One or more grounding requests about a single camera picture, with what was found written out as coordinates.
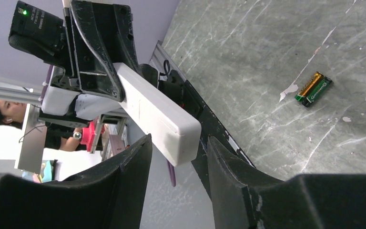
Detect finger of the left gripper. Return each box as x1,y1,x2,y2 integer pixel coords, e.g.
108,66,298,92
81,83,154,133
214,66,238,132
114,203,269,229
92,3,142,75
70,0,125,102

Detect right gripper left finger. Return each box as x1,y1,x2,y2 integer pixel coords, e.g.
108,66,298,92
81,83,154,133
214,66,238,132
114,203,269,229
0,135,153,229

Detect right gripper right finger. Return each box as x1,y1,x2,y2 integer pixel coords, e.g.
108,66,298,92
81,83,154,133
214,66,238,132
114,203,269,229
207,136,366,229

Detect white remote control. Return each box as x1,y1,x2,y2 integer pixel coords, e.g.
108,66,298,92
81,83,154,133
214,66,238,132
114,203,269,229
113,62,202,166

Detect green AA battery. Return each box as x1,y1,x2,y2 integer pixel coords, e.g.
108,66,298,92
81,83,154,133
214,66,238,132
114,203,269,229
301,76,333,107

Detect person in background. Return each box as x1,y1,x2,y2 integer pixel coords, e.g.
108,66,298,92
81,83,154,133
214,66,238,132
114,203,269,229
0,98,108,152

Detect gold AA battery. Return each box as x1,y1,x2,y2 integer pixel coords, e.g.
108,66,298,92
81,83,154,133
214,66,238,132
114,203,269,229
295,72,324,102

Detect aluminium rail right edge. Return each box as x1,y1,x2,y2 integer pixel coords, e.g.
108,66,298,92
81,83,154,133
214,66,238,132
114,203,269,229
150,41,180,73

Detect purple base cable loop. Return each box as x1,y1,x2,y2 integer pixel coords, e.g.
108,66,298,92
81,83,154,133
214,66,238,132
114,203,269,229
166,159,177,187

